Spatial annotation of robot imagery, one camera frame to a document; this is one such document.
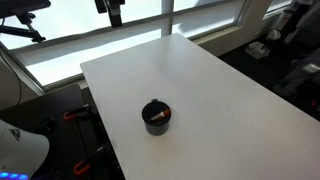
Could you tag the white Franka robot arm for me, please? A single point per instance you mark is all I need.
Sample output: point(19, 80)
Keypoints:
point(20, 150)

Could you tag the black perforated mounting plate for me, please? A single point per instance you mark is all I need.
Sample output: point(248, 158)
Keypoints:
point(71, 140)

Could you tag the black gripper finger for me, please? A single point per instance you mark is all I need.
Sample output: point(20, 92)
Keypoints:
point(100, 6)
point(115, 15)

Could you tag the dark teal mug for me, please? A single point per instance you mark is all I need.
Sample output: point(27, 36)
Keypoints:
point(156, 122)

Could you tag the orange capped marker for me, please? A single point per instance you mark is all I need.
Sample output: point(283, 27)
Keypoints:
point(162, 114)

